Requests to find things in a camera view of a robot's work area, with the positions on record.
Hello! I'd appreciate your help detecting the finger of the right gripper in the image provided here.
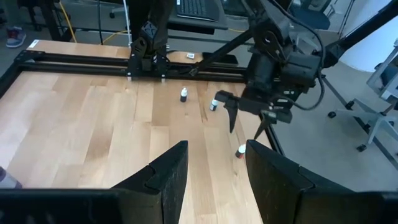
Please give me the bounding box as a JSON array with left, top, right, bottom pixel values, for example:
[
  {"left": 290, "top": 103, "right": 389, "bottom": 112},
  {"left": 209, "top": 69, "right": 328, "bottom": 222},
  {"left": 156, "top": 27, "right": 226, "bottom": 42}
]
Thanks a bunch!
[
  {"left": 224, "top": 101, "right": 239, "bottom": 134},
  {"left": 254, "top": 116, "right": 273, "bottom": 140}
]

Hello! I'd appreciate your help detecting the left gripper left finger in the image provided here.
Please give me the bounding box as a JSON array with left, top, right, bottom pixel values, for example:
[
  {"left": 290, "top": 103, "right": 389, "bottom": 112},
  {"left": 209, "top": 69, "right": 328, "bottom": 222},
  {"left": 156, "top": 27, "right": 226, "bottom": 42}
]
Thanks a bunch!
[{"left": 111, "top": 140, "right": 189, "bottom": 224}]

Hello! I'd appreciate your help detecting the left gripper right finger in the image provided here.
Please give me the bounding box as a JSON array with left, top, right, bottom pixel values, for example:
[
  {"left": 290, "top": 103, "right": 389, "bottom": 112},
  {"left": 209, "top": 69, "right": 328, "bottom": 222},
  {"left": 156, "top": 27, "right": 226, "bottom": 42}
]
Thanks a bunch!
[{"left": 247, "top": 139, "right": 398, "bottom": 224}]

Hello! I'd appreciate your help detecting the small red dropper bottle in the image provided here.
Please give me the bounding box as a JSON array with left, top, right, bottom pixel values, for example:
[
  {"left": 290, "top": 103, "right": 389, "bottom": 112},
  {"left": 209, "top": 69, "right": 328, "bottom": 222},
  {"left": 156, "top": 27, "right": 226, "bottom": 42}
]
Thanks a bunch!
[{"left": 234, "top": 143, "right": 248, "bottom": 159}]

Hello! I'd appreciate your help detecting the black keyboard desk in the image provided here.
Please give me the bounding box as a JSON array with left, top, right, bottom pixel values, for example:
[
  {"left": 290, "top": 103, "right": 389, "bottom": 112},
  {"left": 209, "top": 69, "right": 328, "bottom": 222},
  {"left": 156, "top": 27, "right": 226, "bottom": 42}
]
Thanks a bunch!
[{"left": 167, "top": 0, "right": 229, "bottom": 35}]

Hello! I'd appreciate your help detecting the black office chair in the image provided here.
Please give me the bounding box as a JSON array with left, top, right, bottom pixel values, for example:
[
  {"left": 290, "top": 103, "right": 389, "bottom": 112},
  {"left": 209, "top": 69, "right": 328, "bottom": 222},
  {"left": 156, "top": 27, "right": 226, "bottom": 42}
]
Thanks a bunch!
[{"left": 289, "top": 0, "right": 332, "bottom": 30}]

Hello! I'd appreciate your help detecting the black keyboard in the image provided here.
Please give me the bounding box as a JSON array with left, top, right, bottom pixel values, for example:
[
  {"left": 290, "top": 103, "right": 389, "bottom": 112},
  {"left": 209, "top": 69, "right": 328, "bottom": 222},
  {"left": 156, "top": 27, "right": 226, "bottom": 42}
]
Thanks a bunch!
[{"left": 175, "top": 0, "right": 220, "bottom": 22}]

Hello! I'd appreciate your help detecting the thin white rod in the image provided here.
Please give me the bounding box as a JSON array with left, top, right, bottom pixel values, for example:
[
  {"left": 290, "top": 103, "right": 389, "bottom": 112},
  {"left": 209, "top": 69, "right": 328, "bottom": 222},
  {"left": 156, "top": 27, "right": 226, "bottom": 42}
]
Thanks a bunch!
[{"left": 123, "top": 0, "right": 132, "bottom": 48}]

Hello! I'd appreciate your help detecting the black stand pole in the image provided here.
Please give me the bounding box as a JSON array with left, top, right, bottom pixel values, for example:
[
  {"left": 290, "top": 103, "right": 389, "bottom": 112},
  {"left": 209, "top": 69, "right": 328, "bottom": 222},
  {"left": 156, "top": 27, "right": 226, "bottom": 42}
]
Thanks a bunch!
[{"left": 17, "top": 0, "right": 77, "bottom": 43}]

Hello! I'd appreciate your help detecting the person's shoe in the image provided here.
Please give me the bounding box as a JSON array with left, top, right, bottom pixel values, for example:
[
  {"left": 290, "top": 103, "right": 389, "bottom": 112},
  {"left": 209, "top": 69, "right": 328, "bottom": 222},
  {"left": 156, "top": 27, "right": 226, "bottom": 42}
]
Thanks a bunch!
[{"left": 5, "top": 26, "right": 27, "bottom": 49}]

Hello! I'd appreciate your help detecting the black aluminium extrusion frame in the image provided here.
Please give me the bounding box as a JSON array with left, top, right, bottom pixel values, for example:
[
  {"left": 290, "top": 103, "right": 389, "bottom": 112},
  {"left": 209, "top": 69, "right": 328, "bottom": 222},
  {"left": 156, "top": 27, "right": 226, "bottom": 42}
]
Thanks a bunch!
[{"left": 0, "top": 29, "right": 285, "bottom": 156}]

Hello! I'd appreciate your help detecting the yellow floor cable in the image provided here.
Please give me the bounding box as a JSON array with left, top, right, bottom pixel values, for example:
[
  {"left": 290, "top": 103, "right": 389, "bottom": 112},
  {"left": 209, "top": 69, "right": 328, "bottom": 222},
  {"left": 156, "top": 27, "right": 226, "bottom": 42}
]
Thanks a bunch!
[{"left": 58, "top": 0, "right": 78, "bottom": 44}]

